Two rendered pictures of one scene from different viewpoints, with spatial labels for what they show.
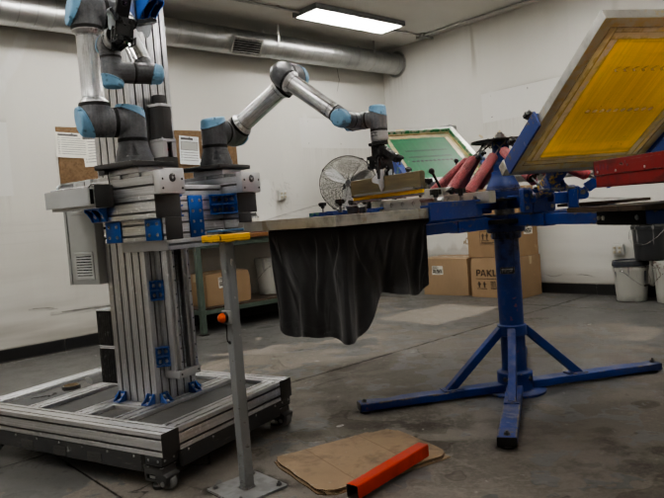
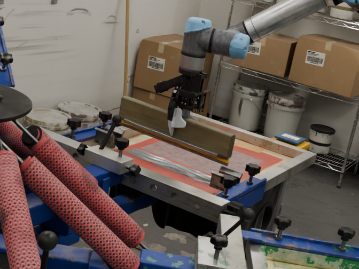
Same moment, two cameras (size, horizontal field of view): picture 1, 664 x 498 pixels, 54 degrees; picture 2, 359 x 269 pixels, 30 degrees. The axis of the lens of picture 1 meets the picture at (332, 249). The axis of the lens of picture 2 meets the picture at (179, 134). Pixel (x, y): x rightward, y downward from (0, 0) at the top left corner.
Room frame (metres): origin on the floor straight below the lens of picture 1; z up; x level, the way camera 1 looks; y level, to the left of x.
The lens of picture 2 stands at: (4.66, -0.90, 1.69)
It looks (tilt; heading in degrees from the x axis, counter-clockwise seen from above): 17 degrees down; 160
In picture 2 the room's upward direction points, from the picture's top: 10 degrees clockwise
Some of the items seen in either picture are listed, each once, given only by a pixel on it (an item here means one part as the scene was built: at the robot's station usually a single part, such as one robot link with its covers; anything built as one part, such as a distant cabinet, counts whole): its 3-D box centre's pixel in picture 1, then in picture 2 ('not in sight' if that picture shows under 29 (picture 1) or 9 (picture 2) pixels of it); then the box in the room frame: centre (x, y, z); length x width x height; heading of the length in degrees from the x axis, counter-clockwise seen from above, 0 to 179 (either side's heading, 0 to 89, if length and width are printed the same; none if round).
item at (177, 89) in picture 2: (379, 155); (189, 89); (2.80, -0.23, 1.23); 0.09 x 0.08 x 0.12; 42
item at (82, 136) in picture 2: (449, 209); (87, 140); (2.61, -0.48, 0.98); 0.30 x 0.05 x 0.07; 132
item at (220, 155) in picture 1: (215, 155); not in sight; (3.05, 0.51, 1.31); 0.15 x 0.15 x 0.10
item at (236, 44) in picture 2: (355, 121); (229, 43); (2.83, -0.14, 1.39); 0.11 x 0.11 x 0.08; 61
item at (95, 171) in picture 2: not in sight; (93, 178); (3.03, -0.54, 1.02); 0.17 x 0.06 x 0.05; 132
